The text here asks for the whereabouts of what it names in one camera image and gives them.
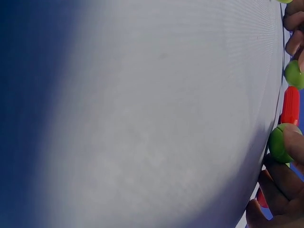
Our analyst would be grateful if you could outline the person's right hand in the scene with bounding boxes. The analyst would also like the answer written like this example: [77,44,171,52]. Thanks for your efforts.
[246,123,304,228]

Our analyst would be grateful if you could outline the small red plastic piece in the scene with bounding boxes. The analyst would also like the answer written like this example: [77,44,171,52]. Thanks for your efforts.
[256,187,269,209]

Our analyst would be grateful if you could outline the person's left hand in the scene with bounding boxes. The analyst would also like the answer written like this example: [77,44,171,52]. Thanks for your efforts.
[282,0,304,72]

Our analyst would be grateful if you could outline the red ribbed plastic piece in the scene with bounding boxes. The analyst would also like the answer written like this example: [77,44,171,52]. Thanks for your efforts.
[281,85,301,126]

